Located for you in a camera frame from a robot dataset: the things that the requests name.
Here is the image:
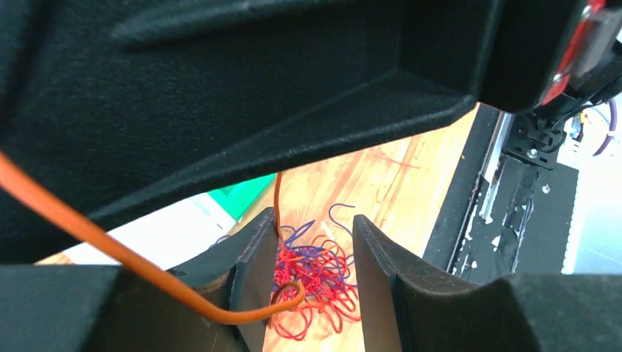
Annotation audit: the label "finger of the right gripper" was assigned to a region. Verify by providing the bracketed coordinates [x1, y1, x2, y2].
[0, 0, 504, 265]

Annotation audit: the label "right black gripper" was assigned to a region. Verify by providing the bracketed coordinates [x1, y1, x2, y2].
[479, 1, 621, 113]

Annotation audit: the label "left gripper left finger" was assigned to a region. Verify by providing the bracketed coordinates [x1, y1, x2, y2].
[1, 208, 277, 351]

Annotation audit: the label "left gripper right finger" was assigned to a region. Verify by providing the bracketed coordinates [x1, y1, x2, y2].
[353, 215, 621, 351]

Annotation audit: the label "orange wires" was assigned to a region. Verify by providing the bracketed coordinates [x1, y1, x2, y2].
[0, 150, 307, 326]

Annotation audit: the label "white plastic bin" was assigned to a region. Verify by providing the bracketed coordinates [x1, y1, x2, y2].
[63, 194, 238, 271]

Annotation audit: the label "green plastic bin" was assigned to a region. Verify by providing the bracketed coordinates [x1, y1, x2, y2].
[208, 173, 276, 221]

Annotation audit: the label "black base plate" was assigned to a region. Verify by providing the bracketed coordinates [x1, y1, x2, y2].
[423, 106, 580, 284]

